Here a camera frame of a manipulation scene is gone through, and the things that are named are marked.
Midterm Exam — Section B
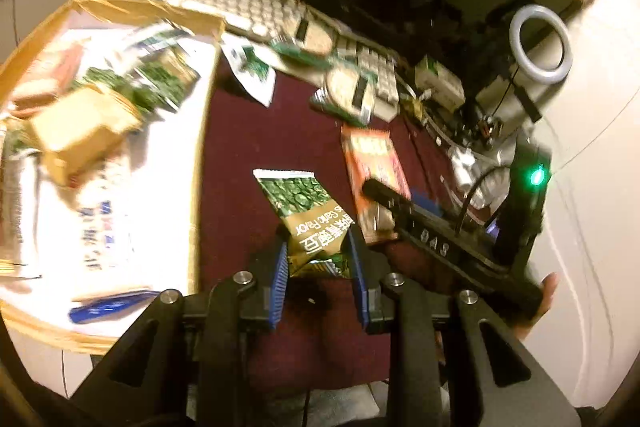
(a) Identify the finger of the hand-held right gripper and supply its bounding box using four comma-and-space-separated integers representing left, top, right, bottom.
361, 178, 456, 233

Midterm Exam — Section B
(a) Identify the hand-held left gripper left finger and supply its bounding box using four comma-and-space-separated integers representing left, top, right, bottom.
70, 232, 291, 427

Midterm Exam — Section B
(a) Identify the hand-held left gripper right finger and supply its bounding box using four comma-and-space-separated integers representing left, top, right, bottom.
345, 224, 576, 427

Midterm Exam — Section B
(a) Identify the orange snack packet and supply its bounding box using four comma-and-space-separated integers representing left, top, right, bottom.
341, 127, 413, 245

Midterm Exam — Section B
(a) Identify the dark green brown snack packet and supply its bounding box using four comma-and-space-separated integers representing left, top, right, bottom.
252, 168, 358, 280

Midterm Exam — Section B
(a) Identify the cardboard box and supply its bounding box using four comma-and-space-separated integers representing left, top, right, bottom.
0, 0, 228, 355

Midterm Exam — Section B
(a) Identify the green leafy snack packet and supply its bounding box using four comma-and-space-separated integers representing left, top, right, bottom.
70, 67, 151, 112
125, 24, 201, 112

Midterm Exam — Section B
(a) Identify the person's right hand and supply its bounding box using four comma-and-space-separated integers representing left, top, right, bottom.
515, 272, 560, 340

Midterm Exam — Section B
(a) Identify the clear window snack packet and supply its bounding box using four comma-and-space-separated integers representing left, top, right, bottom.
310, 64, 378, 128
270, 14, 336, 68

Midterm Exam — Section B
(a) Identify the white green carton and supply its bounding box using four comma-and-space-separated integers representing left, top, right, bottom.
414, 54, 466, 110

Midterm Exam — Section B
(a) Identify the blue tube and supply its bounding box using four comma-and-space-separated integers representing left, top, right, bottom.
69, 291, 161, 325

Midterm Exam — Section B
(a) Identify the small white green packet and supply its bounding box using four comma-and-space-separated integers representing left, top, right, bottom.
220, 39, 277, 108

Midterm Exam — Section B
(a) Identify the white snack bag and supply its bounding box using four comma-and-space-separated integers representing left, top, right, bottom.
30, 142, 138, 303

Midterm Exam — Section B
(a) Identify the tan snack packet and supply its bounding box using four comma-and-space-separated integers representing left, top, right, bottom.
27, 84, 143, 188

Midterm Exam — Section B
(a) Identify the red snack packet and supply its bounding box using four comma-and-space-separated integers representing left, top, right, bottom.
10, 42, 86, 108

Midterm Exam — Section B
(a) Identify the black cable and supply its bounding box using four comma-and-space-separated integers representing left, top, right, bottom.
457, 164, 511, 228

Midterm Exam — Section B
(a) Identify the white ring light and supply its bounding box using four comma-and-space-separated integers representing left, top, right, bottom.
509, 4, 573, 84

